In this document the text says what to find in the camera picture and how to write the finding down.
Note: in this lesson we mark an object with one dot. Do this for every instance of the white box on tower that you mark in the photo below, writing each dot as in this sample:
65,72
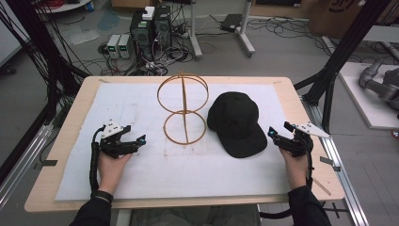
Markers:
148,13

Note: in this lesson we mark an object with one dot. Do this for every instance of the person's right hand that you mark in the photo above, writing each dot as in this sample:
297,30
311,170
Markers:
296,171

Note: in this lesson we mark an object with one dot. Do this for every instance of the white round table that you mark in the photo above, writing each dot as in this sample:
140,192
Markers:
66,6

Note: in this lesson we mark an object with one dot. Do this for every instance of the white platform board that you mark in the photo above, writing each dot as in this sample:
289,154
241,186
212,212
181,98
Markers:
367,106

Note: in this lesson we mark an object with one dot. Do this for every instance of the blue tape roll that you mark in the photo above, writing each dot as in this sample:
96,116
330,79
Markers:
90,6

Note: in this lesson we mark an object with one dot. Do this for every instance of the black tape strip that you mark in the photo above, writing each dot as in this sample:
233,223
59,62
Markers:
50,162
327,161

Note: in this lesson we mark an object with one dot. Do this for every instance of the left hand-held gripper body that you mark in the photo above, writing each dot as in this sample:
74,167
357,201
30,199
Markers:
109,146

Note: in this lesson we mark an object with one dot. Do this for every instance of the white table mat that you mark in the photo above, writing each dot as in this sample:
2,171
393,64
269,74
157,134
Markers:
175,175

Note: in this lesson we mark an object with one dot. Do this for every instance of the person's left hand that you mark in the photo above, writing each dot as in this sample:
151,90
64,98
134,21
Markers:
109,171

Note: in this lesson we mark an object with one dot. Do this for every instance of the black metal frame post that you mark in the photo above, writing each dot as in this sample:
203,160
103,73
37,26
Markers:
342,53

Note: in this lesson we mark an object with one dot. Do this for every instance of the aluminium rail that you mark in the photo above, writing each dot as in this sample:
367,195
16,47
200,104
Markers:
22,166
342,175

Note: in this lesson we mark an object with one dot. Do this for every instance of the black baseball cap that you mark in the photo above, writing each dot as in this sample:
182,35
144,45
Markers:
235,121

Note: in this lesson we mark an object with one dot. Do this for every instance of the white stand leg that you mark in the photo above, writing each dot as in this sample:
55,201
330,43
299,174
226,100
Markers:
246,31
194,31

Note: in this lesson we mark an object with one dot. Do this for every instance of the black computer tower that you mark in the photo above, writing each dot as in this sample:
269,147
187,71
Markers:
141,34
162,26

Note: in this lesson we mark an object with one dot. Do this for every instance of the brown cardboard box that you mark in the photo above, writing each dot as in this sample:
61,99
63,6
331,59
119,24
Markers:
335,17

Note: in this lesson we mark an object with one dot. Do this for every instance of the black wristband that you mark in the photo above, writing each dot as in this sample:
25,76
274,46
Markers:
102,196

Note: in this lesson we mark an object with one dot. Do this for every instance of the light wooden table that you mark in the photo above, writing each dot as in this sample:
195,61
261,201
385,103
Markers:
73,124

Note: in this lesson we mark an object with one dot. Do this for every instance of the black flat box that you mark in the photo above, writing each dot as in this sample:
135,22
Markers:
231,22

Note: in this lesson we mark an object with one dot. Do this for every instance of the grey bench power supply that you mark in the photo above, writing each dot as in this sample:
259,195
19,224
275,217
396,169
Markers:
125,46
113,46

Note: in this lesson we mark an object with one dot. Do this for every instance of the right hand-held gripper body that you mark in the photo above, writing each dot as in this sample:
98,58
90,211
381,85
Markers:
302,141

